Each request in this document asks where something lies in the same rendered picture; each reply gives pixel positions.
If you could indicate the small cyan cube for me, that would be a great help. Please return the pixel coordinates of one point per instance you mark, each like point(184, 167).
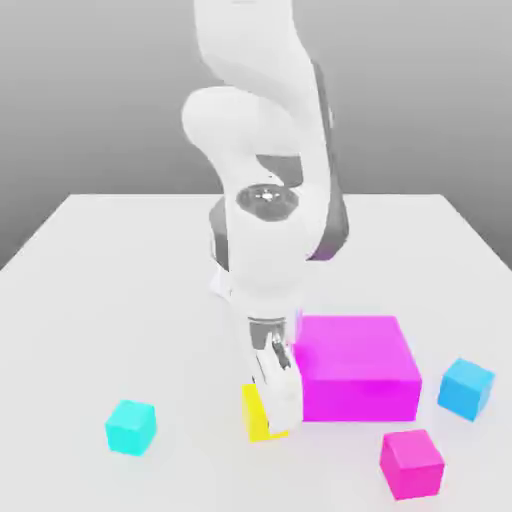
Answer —
point(130, 427)

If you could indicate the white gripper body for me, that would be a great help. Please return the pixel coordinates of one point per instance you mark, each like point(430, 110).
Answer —
point(282, 394)

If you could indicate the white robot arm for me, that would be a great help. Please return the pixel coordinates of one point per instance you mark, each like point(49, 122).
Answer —
point(256, 132)

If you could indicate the large magenta box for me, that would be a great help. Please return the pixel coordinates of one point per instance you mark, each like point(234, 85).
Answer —
point(356, 360)

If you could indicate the small blue cube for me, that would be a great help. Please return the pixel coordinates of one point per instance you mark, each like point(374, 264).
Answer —
point(464, 388)

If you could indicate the small pink cube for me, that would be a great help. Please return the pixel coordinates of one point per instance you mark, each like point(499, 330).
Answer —
point(411, 464)

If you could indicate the small yellow cube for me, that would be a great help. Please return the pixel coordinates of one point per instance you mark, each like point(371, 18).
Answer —
point(253, 416)

